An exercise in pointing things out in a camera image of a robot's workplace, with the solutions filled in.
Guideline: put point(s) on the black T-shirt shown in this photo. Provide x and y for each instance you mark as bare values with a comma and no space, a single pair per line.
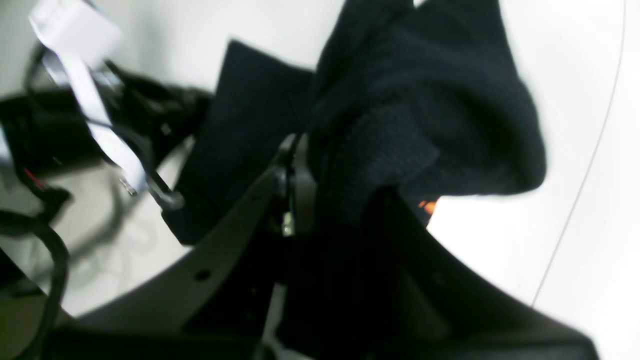
426,99

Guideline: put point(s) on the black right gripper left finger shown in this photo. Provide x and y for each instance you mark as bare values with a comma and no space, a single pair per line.
213,303

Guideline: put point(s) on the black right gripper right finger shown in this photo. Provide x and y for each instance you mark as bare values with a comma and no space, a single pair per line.
429,306

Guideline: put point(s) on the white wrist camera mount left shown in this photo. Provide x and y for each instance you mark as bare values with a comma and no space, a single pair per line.
77,39

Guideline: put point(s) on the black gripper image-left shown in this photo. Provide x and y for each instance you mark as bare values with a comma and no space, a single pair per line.
153,117

